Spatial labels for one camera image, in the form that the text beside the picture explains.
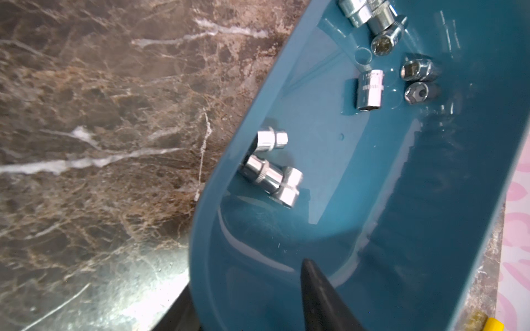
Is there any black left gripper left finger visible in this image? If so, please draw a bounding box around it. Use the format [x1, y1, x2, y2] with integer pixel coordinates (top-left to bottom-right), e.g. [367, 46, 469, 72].
[152, 285, 201, 331]

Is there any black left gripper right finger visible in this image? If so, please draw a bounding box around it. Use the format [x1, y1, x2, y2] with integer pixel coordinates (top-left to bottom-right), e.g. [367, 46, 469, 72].
[300, 259, 364, 330]

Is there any teal plastic storage box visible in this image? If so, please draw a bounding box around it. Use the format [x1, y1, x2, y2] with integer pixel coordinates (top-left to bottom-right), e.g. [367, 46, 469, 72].
[190, 1, 529, 330]

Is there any chrome socket two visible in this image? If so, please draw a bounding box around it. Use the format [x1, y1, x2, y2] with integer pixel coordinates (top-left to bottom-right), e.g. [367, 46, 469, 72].
[239, 154, 284, 194]

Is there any chrome socket three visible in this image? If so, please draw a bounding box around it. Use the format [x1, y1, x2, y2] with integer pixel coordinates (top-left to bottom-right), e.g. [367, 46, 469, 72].
[272, 166, 303, 208]

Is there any chrome socket four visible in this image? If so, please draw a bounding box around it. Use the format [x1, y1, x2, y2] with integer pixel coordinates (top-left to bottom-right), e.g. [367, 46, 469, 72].
[356, 70, 385, 111]

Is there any chrome socket six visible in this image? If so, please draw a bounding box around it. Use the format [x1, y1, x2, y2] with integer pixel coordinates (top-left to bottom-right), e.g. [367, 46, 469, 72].
[404, 81, 440, 105]

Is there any chrome socket five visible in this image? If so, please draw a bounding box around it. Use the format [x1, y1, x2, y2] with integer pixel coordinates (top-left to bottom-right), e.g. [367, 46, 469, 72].
[400, 58, 441, 81]

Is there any chrome socket seven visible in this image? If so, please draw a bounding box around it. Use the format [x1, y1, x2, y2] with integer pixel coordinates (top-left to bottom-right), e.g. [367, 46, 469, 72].
[371, 15, 409, 57]

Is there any chrome socket nine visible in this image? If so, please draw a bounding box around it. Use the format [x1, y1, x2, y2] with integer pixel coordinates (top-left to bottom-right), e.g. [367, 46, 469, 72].
[367, 0, 396, 35]

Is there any chrome socket eight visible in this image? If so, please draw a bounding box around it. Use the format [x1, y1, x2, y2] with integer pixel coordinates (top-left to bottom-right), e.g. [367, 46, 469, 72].
[338, 0, 373, 28]

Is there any yellow capped white marker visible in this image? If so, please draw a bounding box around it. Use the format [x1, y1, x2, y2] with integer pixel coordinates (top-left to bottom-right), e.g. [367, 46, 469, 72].
[482, 317, 505, 331]

